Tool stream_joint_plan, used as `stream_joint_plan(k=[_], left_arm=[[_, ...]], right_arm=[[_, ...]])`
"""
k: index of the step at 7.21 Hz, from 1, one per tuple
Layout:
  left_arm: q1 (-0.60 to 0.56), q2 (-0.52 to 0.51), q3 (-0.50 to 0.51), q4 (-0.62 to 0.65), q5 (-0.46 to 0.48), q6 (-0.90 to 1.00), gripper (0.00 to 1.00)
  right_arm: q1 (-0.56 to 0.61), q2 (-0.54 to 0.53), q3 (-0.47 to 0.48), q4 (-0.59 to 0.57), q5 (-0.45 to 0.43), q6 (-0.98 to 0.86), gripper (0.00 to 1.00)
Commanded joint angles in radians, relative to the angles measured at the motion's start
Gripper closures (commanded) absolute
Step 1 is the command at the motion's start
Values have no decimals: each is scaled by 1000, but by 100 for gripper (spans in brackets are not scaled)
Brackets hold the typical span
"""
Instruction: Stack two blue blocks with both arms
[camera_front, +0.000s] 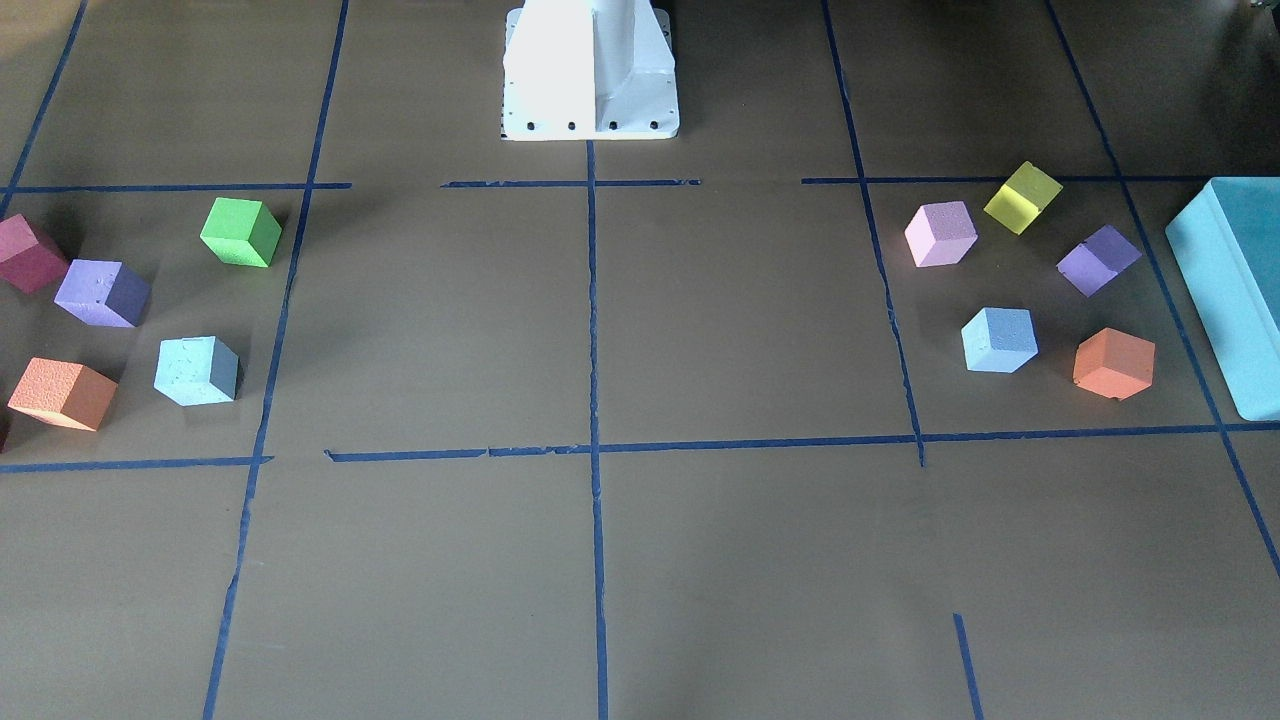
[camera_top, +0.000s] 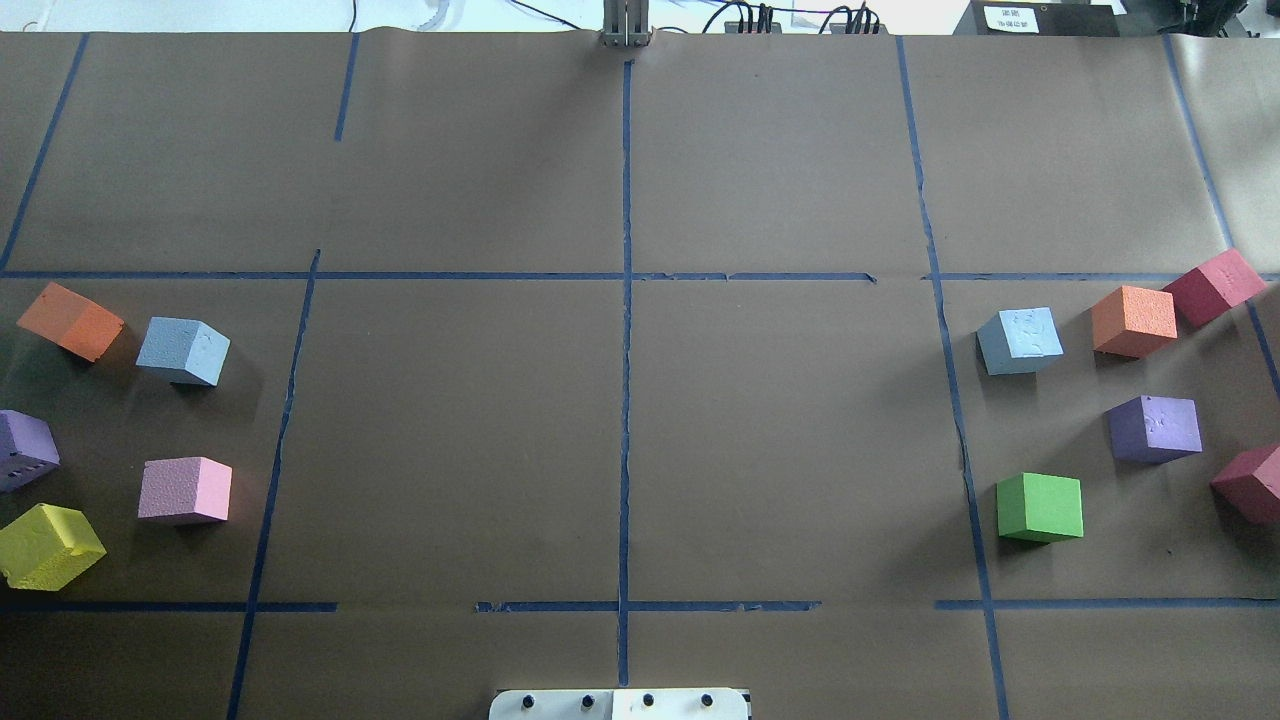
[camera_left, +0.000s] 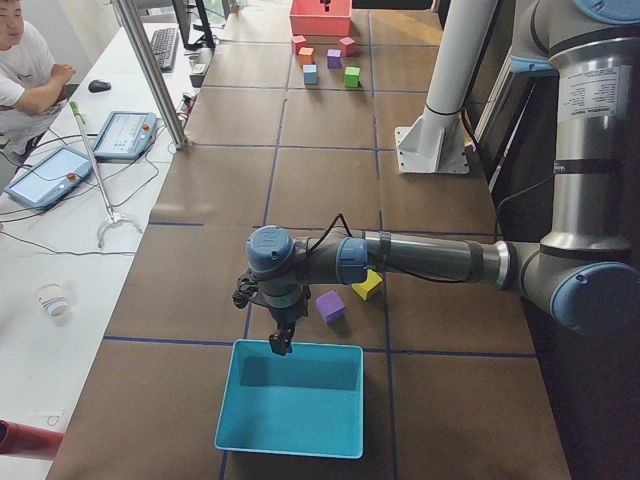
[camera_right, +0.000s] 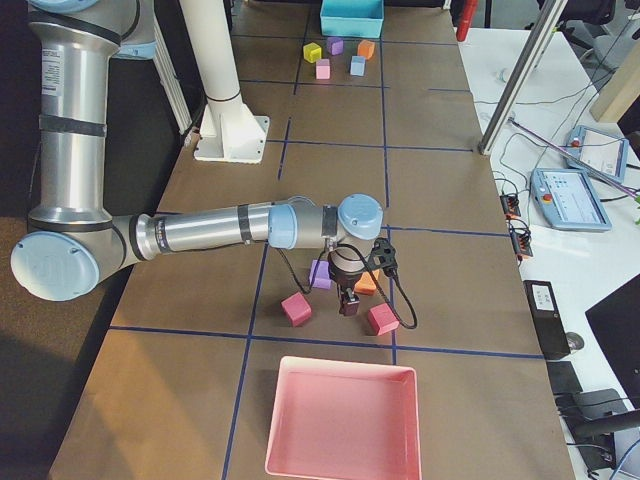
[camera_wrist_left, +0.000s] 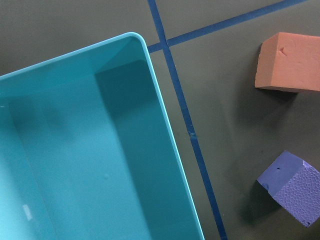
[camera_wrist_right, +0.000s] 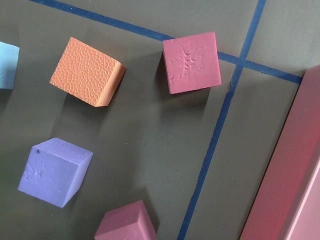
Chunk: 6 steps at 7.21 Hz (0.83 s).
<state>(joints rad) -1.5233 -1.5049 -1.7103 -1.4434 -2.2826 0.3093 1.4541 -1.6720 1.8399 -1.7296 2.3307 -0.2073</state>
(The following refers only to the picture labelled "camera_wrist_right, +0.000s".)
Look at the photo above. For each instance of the crossing blue tape strip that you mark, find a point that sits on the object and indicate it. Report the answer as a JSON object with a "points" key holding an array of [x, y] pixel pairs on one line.
{"points": [[239, 65]]}

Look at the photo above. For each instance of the dark magenta foam cube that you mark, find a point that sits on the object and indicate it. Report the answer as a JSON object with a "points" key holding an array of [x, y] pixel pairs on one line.
{"points": [[129, 222]]}

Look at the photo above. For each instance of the purple foam cube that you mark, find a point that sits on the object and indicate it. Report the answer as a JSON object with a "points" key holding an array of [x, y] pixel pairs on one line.
{"points": [[54, 171]]}

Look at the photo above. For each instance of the light blue foam cube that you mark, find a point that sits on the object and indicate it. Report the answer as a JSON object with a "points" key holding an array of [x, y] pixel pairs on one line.
{"points": [[9, 55]]}

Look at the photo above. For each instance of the pink red box edge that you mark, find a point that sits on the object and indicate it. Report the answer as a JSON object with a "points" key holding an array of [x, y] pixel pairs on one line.
{"points": [[287, 205]]}

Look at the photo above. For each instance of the orange foam cube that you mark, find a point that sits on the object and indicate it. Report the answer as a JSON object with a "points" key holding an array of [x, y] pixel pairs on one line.
{"points": [[87, 74]]}

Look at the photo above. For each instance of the long blue tape strip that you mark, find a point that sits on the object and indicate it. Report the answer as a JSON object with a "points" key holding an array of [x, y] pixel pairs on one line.
{"points": [[162, 37]]}

